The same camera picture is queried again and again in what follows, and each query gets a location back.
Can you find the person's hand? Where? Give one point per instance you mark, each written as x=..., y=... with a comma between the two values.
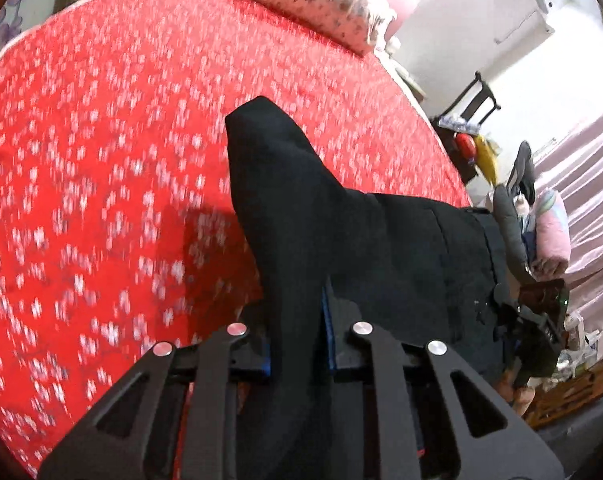
x=513, y=387

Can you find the red floral bedspread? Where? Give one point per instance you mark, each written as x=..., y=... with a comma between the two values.
x=116, y=223

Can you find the white air conditioner unit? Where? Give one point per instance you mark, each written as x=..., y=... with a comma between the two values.
x=514, y=20

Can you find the black pants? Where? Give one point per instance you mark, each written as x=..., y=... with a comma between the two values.
x=421, y=269

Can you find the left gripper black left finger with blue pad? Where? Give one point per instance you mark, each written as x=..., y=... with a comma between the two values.
x=172, y=415

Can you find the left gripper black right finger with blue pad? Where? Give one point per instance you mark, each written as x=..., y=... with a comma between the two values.
x=402, y=411

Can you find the pink folded blanket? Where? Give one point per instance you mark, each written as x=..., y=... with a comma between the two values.
x=553, y=242

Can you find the red and yellow toy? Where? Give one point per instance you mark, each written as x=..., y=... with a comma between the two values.
x=482, y=152

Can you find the grey clothing pile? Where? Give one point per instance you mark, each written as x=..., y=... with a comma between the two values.
x=521, y=182

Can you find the black metal chair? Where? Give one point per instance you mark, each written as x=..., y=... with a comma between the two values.
x=466, y=114

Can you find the pink striped curtain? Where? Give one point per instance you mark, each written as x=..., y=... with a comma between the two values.
x=573, y=166

